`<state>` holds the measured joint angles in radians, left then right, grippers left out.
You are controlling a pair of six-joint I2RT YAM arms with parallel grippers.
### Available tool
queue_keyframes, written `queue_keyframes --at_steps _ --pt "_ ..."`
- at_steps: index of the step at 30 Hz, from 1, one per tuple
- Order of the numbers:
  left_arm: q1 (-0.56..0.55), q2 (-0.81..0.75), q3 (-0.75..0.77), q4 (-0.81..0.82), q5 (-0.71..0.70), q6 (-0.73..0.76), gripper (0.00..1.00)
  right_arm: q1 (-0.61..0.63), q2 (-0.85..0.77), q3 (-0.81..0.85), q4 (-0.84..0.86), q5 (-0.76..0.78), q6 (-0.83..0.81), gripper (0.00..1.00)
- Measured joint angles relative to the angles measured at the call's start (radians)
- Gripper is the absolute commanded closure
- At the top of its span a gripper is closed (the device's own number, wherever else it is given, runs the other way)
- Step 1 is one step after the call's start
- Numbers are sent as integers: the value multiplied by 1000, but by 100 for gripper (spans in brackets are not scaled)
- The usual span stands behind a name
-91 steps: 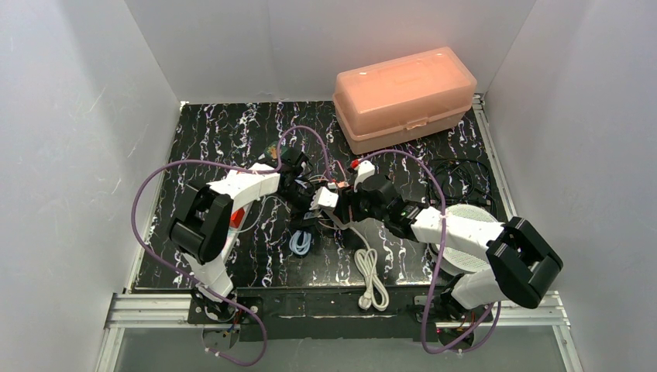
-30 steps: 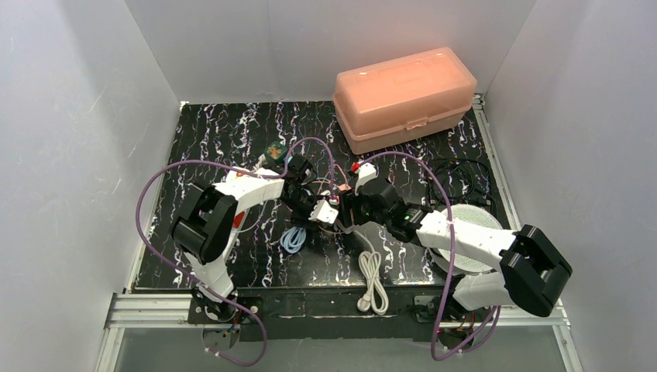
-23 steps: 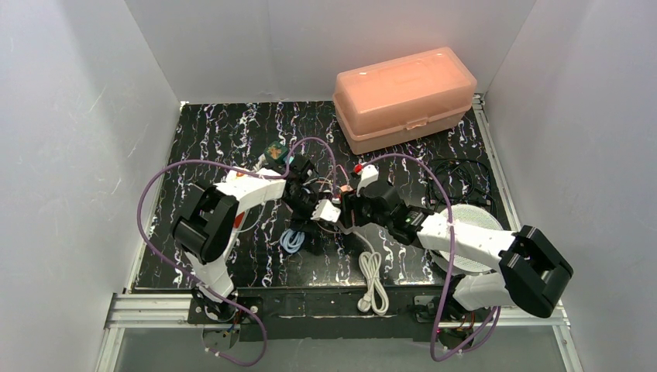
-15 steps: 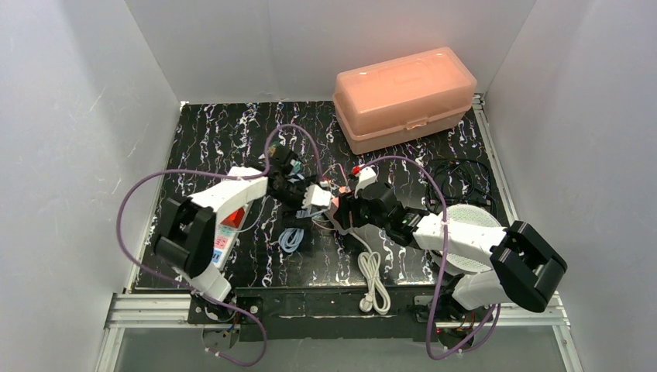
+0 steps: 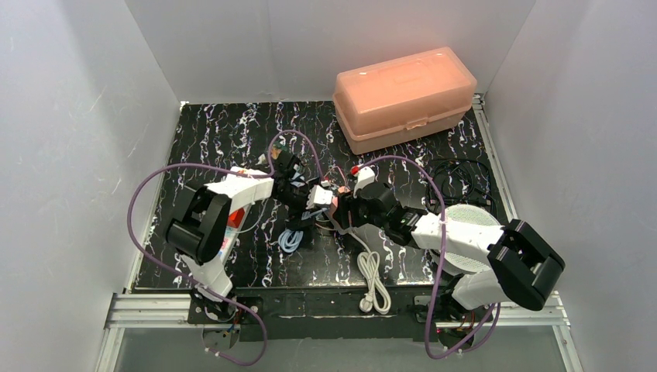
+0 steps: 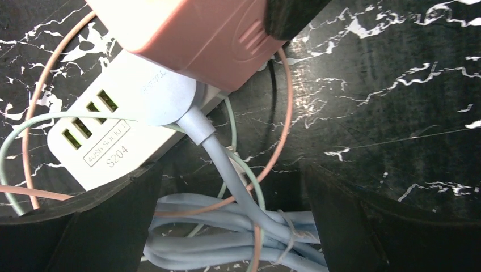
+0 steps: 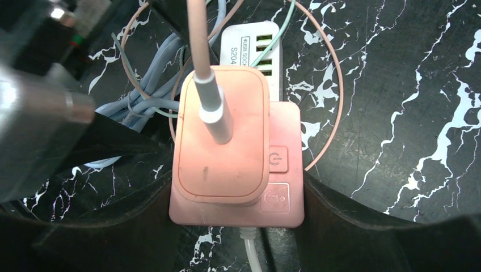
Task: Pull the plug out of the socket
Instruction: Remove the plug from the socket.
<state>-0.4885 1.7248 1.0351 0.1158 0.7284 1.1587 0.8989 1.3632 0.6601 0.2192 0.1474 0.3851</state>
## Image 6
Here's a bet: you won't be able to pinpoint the thin green charging cable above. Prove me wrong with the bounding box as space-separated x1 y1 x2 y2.
0 95 267 264

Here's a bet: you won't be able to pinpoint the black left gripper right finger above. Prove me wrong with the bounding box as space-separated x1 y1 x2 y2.
304 164 480 271

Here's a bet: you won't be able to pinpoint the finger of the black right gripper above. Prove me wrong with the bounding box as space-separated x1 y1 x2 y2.
264 0 330 41

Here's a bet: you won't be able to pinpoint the light blue cable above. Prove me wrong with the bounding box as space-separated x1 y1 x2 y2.
136 69 330 272

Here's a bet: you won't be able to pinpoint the thin pink charging cable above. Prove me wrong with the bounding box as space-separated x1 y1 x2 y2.
0 10 294 272

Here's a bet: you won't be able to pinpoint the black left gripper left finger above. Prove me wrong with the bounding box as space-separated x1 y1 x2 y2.
1 163 163 271

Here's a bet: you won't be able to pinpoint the small white usb socket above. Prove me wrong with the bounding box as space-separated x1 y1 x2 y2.
47 49 232 192

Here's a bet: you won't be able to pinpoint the pink power adapter plug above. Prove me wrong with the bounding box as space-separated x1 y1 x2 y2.
87 0 283 92

